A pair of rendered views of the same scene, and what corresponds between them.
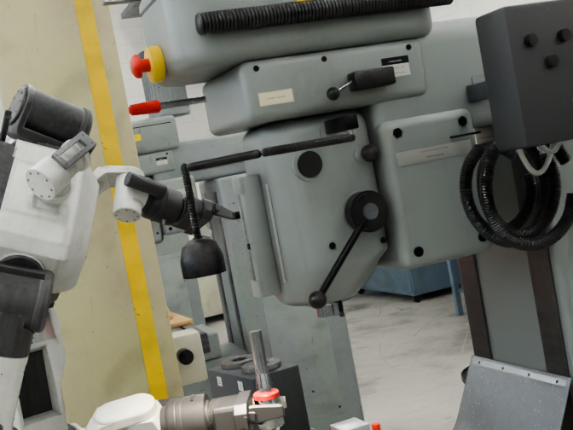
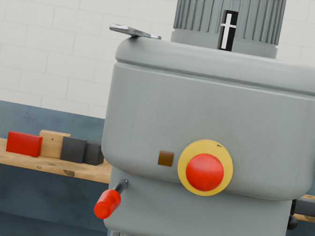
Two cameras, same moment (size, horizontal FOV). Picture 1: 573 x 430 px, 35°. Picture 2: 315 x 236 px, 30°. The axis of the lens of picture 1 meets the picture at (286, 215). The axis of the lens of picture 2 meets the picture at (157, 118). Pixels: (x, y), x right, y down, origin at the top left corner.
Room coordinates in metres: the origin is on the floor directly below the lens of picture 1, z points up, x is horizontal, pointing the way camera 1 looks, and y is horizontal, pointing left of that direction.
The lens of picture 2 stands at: (1.28, 0.77, 1.88)
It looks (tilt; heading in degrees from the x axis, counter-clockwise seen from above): 7 degrees down; 296
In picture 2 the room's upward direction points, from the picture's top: 10 degrees clockwise
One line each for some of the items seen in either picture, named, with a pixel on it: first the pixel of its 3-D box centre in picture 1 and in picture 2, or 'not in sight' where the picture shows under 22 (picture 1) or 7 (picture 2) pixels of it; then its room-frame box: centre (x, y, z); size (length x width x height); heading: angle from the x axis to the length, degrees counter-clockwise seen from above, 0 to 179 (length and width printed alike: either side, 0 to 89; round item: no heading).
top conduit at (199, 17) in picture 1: (329, 8); not in sight; (1.46, -0.13, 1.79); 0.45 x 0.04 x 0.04; 111
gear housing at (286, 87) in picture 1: (311, 89); (200, 185); (1.60, -0.09, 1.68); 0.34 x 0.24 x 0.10; 111
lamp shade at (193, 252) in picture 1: (201, 255); not in sight; (1.46, 0.15, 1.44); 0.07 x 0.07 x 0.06
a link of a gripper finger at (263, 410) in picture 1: (266, 413); not in sight; (1.56, 0.10, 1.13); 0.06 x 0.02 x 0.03; 86
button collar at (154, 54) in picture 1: (154, 64); (205, 167); (1.50, 0.17, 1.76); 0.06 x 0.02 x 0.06; 21
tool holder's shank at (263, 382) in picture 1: (260, 361); not in sight; (1.59, 0.09, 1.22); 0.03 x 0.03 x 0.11
